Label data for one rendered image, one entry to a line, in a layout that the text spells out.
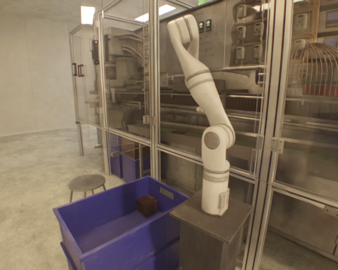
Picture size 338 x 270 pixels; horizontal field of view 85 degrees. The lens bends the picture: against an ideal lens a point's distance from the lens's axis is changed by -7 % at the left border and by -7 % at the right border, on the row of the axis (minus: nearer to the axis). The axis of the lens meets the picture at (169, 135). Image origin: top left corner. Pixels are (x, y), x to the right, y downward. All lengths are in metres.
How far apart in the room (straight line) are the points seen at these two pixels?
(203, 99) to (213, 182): 0.29
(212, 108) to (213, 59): 1.12
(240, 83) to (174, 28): 0.90
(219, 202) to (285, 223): 0.78
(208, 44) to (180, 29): 1.10
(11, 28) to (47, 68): 1.09
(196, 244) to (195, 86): 0.57
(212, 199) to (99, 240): 0.70
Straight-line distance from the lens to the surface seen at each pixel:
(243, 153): 1.11
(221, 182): 0.72
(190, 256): 0.89
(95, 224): 1.28
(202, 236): 0.79
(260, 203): 1.08
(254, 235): 1.19
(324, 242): 1.46
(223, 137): 0.65
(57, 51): 5.86
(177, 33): 0.77
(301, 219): 1.42
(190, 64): 0.72
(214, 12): 1.89
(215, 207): 0.76
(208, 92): 0.69
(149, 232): 0.99
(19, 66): 5.68
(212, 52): 1.82
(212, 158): 0.68
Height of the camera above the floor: 1.00
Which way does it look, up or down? 13 degrees down
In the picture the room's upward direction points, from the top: straight up
